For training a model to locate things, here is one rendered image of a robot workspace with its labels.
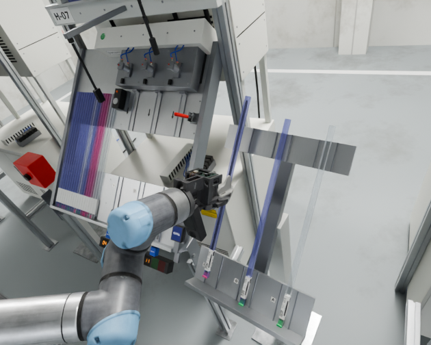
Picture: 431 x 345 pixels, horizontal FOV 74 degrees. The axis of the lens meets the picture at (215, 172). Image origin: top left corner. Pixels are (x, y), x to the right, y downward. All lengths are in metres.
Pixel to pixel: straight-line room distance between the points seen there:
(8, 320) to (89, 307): 0.12
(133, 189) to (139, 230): 0.61
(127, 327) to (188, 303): 1.21
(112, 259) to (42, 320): 0.13
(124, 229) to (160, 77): 0.65
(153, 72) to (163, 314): 1.24
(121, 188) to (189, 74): 0.50
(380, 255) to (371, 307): 0.30
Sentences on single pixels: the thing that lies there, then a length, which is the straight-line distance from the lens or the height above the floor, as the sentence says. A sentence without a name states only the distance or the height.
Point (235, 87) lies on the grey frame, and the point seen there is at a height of 1.05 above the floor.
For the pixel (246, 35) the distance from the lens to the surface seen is 1.24.
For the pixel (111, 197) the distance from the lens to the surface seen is 1.19.
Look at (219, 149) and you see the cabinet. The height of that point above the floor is 0.62.
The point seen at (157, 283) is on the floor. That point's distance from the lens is 1.84.
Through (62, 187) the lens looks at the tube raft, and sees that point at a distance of 1.40.
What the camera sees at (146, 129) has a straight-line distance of 1.10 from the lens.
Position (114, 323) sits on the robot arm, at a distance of 0.52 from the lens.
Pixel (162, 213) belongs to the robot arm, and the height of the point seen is 1.13.
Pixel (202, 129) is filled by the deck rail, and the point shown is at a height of 1.00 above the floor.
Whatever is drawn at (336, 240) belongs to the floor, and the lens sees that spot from 1.83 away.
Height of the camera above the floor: 1.50
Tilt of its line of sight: 40 degrees down
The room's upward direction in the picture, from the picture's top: 16 degrees counter-clockwise
